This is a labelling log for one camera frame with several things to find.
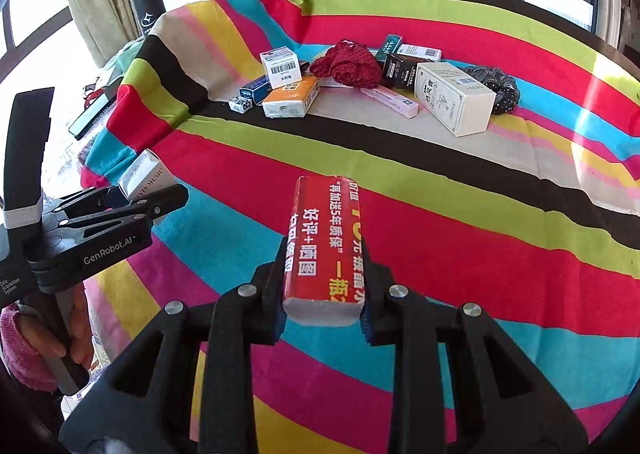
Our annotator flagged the black sequin scrunchie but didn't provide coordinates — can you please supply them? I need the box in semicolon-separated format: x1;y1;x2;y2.
462;66;521;115

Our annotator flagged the red knitted cloth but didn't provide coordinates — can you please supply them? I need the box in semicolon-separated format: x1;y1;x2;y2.
309;40;382;89

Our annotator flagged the striped colourful table cloth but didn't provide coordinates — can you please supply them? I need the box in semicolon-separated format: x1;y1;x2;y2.
81;0;639;437

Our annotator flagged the orange tissue pack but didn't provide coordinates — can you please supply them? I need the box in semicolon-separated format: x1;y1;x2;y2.
262;76;320;119

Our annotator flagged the white cream tall box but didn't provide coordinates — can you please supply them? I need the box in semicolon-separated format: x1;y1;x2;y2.
414;62;496;136

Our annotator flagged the pink white long box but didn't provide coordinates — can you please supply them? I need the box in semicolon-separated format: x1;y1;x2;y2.
360;86;420;119

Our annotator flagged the dark blue long box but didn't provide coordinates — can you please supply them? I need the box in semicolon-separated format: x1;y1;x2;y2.
239;75;272;105

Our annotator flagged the black thermos bottle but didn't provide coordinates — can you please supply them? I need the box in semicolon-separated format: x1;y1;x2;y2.
131;0;166;36

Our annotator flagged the green folded cloth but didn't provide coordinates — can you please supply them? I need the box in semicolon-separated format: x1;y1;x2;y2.
101;37;144;84

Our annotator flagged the left hand pink sleeve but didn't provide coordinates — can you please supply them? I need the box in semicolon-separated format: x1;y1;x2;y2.
0;282;100;392

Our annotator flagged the teal small box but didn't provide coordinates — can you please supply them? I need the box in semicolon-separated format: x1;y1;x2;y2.
375;34;402;64

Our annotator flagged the white barcode medicine box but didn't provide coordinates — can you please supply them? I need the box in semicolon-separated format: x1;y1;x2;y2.
259;47;302;89

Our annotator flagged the black tablet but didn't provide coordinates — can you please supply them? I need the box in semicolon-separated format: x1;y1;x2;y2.
68;76;122;141

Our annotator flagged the red tissue pack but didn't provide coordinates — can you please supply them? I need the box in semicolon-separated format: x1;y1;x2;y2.
282;176;366;327

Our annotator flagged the silver white box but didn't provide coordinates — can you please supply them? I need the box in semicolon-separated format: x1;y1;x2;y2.
117;150;184;226

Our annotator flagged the blue white patterned small box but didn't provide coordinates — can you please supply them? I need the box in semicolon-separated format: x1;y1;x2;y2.
228;96;254;114

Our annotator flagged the black small box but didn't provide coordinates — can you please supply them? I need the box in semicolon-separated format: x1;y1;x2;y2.
381;53;426;91

